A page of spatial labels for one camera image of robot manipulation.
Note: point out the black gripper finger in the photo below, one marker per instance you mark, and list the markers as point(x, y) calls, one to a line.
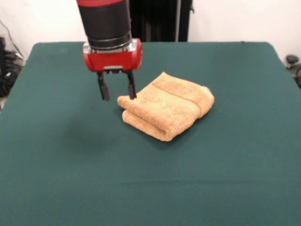
point(131, 88)
point(104, 91)

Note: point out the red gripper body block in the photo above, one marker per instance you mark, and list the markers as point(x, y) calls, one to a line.
point(113, 60)

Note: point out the tan terry towel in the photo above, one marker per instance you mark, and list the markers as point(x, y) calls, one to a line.
point(176, 108)

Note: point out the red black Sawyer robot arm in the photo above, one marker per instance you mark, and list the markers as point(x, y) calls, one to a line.
point(105, 23)

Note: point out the dark green table cloth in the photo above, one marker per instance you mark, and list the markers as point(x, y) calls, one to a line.
point(94, 153)

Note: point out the grey black tripod base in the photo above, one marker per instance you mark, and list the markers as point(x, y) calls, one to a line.
point(292, 58)
point(9, 70)

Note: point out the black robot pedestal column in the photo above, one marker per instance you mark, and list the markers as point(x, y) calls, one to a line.
point(160, 21)

